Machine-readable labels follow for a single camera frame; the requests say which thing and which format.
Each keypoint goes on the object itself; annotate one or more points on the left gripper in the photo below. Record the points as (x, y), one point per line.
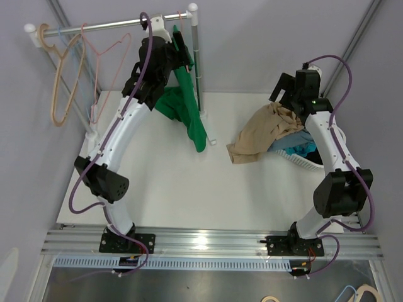
(181, 56)

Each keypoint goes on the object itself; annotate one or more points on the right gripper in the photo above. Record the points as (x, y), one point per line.
(286, 83)

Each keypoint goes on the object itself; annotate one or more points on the green t shirt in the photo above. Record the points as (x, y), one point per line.
(179, 103)

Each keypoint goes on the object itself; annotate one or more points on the grey blue t shirt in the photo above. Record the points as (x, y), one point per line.
(291, 140)

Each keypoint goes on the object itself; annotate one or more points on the beige t shirt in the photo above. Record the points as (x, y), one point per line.
(268, 124)

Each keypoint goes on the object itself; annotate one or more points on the teal t shirt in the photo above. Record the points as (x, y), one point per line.
(301, 150)

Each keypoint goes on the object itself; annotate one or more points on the beige wooden hanger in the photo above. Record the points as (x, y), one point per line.
(62, 56)

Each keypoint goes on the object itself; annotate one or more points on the light blue wire hanger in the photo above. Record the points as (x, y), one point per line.
(75, 53)

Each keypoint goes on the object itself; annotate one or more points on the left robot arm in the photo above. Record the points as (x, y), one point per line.
(99, 170)

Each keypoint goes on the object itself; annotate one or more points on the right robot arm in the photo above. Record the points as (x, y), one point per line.
(344, 189)

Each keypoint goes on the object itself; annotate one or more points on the spare blue hanger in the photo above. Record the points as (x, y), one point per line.
(349, 293)

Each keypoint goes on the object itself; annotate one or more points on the black garment in basket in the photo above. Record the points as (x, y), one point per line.
(314, 157)

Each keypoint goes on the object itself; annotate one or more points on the white plastic laundry basket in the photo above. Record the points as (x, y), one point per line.
(301, 161)

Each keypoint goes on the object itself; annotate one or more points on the white metal clothes rack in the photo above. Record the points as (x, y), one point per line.
(191, 14)

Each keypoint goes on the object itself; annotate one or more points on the tape roll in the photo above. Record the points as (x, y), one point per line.
(269, 299)

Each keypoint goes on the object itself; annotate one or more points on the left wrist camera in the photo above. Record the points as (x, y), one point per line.
(158, 28)

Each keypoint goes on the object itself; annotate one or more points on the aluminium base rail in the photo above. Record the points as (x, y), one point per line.
(181, 242)

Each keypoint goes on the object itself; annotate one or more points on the slotted cable duct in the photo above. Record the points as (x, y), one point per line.
(177, 263)

